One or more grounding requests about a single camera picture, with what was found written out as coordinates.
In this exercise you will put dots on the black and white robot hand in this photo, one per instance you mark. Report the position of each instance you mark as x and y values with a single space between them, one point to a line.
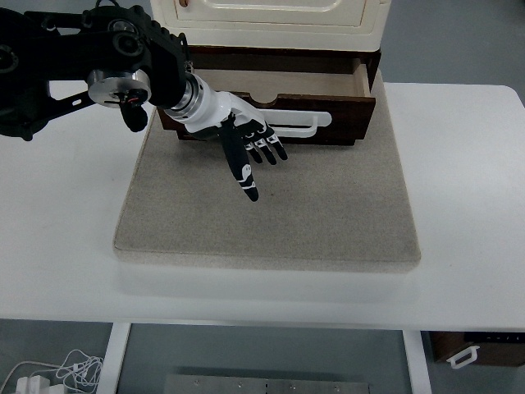
241 128

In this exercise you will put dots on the dark wooden drawer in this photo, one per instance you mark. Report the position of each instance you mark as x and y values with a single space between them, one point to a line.
342 88

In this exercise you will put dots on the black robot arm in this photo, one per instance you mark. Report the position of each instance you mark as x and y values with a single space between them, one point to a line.
53 64

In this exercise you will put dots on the cream white cabinet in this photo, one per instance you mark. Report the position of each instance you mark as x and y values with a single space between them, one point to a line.
310 25

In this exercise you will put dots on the beige fabric mat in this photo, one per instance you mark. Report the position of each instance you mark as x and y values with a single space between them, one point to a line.
326 208

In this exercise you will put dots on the white table leg left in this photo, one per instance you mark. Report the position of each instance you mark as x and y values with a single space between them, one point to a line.
114 357

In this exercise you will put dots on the white table leg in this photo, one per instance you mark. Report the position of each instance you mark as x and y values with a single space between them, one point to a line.
114 357
417 363

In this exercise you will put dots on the white power adapter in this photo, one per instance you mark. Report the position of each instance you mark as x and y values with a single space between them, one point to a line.
32 385

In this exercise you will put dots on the white table leg right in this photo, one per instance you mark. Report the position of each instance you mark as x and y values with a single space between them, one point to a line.
417 363

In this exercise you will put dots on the white drawer handle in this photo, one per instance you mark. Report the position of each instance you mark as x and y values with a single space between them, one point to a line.
296 123

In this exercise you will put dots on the brown box with white handle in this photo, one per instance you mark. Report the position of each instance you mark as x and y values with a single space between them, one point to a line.
459 349

